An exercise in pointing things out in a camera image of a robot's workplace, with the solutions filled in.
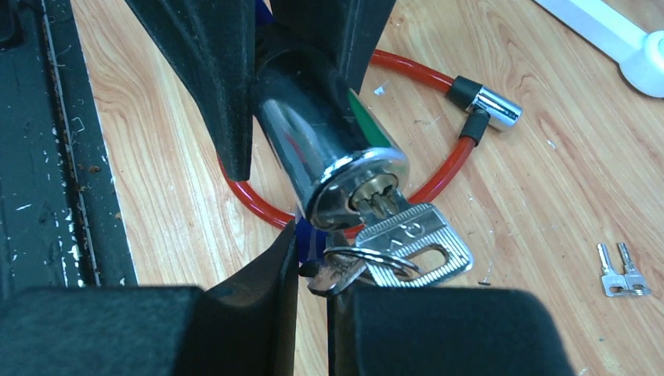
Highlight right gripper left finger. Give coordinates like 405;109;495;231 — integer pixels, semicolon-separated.
1;223;298;375

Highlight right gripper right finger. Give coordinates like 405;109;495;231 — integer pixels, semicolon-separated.
328;285;574;375

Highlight white clothes rack stand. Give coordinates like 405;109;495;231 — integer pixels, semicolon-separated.
536;0;663;99

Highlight blue lock silver keys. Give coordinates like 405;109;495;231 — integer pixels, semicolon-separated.
308;190;474;297

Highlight red cable lock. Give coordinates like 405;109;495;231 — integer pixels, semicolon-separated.
218;49;524;240

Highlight blue cable lock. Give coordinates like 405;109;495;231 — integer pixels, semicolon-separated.
251;1;410;262

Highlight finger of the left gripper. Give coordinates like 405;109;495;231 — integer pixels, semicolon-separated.
127;0;255;181
270;0;396;92

